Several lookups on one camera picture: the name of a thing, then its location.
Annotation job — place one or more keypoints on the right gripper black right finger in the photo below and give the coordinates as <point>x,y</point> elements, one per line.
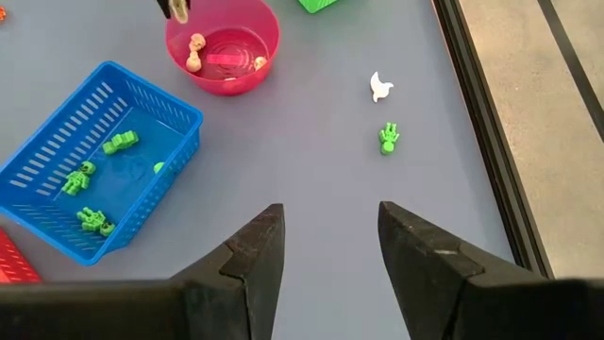
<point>439,293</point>

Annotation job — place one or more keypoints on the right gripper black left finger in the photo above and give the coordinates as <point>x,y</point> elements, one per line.
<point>226,293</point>

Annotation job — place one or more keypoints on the translucent orange pumpkin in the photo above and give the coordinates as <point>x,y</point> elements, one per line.
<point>2,13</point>

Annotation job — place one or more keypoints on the pink plastic bowl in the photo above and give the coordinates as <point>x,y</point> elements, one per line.
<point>264,28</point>

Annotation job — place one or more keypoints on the green plastic basket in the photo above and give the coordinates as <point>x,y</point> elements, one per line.
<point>313,5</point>

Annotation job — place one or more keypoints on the blue plastic basket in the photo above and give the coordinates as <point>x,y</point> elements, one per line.
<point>118,189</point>

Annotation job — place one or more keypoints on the small white ghost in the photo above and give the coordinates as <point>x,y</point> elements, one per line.
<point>380,86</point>

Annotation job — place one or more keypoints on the red plastic basket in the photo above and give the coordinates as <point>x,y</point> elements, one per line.
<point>14,264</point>

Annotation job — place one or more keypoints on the black table frame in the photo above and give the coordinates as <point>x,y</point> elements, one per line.
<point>493,141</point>

